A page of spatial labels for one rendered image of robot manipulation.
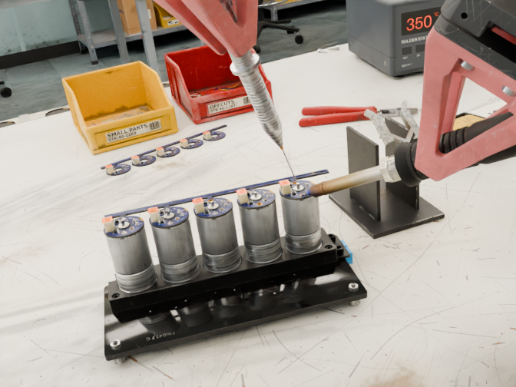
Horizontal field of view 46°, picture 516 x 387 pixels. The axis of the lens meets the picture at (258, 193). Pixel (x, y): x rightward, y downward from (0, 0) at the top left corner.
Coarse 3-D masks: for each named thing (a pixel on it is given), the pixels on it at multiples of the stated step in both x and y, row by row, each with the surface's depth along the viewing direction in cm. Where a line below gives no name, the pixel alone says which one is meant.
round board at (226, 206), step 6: (210, 198) 39; (216, 198) 39; (222, 198) 39; (204, 204) 38; (222, 204) 38; (228, 204) 38; (204, 210) 37; (210, 210) 38; (216, 210) 38; (222, 210) 37; (228, 210) 37; (198, 216) 37; (204, 216) 37; (210, 216) 37; (216, 216) 37; (222, 216) 37
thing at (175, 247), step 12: (168, 216) 37; (156, 228) 37; (168, 228) 37; (180, 228) 37; (156, 240) 37; (168, 240) 37; (180, 240) 37; (192, 240) 38; (168, 252) 37; (180, 252) 38; (192, 252) 38; (168, 264) 38; (180, 264) 38; (192, 264) 38; (168, 276) 38; (180, 276) 38; (192, 276) 39
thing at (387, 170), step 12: (372, 168) 34; (384, 168) 33; (336, 180) 36; (348, 180) 35; (360, 180) 35; (372, 180) 34; (384, 180) 34; (396, 180) 34; (312, 192) 37; (324, 192) 36
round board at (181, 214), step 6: (162, 210) 38; (174, 210) 38; (180, 210) 38; (186, 210) 38; (180, 216) 37; (186, 216) 37; (150, 222) 37; (156, 222) 37; (162, 222) 37; (174, 222) 37; (180, 222) 37; (162, 228) 37
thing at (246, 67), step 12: (228, 0) 29; (228, 12) 29; (240, 60) 31; (252, 60) 31; (240, 72) 31; (252, 72) 31; (252, 84) 32; (264, 84) 32; (252, 96) 32; (264, 96) 32; (264, 108) 33; (264, 120) 33; (276, 120) 34
